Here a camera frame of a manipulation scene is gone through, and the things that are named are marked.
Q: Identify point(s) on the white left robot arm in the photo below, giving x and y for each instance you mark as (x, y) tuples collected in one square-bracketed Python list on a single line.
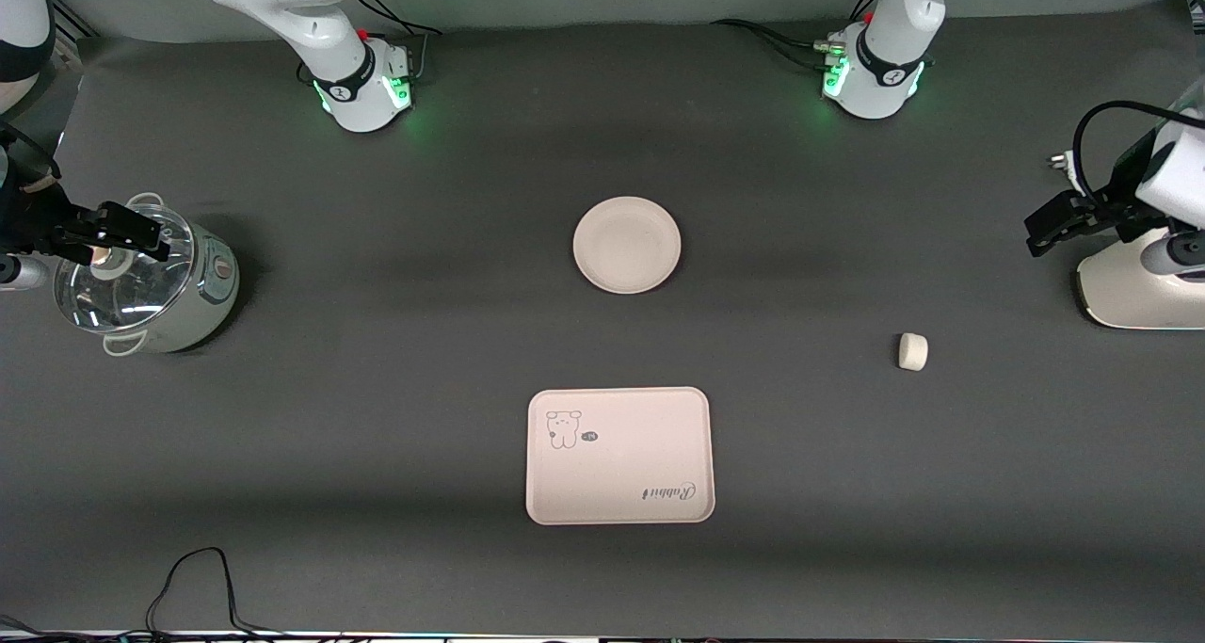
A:
[(880, 88)]

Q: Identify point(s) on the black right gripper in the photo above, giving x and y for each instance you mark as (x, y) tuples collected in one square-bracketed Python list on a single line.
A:
[(30, 226)]

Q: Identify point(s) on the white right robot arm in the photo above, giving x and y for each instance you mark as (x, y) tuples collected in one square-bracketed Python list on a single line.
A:
[(362, 97)]

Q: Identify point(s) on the glass cooker lid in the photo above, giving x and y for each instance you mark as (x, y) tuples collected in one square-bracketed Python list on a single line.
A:
[(113, 299)]

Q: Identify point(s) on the white steamed bun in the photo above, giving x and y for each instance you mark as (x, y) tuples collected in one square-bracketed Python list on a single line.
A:
[(912, 352)]

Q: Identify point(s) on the white tray with rabbit print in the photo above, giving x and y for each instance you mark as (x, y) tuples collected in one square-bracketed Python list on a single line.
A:
[(621, 474)]

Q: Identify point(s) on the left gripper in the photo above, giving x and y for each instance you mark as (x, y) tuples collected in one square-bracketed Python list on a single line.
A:
[(1109, 206)]

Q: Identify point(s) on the white toaster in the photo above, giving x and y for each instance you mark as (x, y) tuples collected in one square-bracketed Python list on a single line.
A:
[(1130, 295)]

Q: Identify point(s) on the pale green electric cooker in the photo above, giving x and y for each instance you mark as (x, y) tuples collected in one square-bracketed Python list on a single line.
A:
[(202, 313)]

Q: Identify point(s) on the round white plate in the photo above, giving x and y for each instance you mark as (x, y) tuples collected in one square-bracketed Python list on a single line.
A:
[(627, 245)]

